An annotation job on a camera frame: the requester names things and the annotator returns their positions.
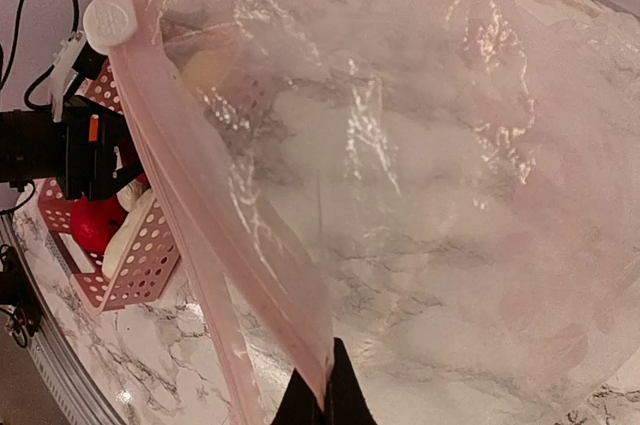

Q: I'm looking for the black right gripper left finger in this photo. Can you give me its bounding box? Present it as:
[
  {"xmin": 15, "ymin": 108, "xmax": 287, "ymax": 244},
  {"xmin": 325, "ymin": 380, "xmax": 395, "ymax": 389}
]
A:
[{"xmin": 272, "ymin": 370, "xmax": 323, "ymax": 425}]

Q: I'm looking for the pink perforated plastic basket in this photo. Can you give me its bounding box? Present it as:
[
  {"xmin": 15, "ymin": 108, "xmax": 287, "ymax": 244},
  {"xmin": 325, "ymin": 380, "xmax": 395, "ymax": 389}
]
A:
[{"xmin": 37, "ymin": 57, "xmax": 182, "ymax": 314}]

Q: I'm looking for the red toy apple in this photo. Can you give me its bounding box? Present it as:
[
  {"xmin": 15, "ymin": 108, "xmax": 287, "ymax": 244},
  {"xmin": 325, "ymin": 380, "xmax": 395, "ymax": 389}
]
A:
[
  {"xmin": 118, "ymin": 138, "xmax": 150, "ymax": 187},
  {"xmin": 70, "ymin": 196, "xmax": 128, "ymax": 255}
]

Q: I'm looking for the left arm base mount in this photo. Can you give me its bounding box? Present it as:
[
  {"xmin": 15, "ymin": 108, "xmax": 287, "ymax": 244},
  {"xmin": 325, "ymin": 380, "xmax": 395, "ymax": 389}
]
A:
[{"xmin": 0, "ymin": 244, "xmax": 43, "ymax": 349}]

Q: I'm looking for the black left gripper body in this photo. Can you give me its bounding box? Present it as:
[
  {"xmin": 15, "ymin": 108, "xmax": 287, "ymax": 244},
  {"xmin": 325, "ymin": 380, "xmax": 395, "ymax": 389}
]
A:
[{"xmin": 1, "ymin": 95, "xmax": 135, "ymax": 200}]

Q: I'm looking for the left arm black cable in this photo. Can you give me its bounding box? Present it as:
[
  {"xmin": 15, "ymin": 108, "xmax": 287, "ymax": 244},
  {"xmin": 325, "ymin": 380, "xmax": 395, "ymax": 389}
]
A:
[{"xmin": 0, "ymin": 0, "xmax": 82, "ymax": 111}]

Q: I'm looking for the clear pink zip top bag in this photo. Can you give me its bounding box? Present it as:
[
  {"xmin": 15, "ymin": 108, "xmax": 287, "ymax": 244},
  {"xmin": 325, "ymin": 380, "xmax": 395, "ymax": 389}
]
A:
[{"xmin": 84, "ymin": 0, "xmax": 639, "ymax": 424}]

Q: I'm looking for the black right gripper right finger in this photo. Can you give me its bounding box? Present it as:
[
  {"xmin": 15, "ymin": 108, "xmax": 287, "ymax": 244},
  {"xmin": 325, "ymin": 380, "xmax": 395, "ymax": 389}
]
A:
[{"xmin": 323, "ymin": 338, "xmax": 377, "ymax": 425}]

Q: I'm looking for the aluminium front rail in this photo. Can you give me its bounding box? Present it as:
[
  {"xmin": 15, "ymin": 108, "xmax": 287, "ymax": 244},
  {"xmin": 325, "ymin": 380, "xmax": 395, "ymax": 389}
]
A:
[{"xmin": 1, "ymin": 217, "xmax": 123, "ymax": 424}]

